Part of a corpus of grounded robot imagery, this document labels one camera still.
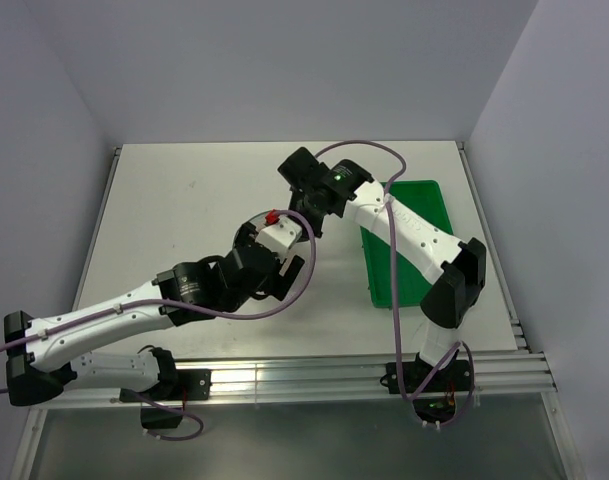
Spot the white mesh laundry bag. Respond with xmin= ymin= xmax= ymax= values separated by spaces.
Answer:
xmin=232 ymin=210 xmax=315 ymax=258

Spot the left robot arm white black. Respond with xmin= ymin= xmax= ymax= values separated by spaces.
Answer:
xmin=4 ymin=217 xmax=308 ymax=406

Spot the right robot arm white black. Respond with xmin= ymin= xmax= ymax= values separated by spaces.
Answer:
xmin=278 ymin=147 xmax=486 ymax=390

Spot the green plastic tray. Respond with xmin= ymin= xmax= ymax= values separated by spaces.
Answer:
xmin=349 ymin=180 xmax=452 ymax=308

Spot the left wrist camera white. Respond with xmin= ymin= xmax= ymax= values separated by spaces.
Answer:
xmin=256 ymin=210 xmax=303 ymax=260

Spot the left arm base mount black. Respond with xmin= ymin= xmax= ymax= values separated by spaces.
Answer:
xmin=119 ymin=369 xmax=211 ymax=403

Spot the aluminium mounting rail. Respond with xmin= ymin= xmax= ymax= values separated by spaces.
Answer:
xmin=33 ymin=349 xmax=558 ymax=411

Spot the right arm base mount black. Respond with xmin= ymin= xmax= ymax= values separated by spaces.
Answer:
xmin=379 ymin=360 xmax=473 ymax=395

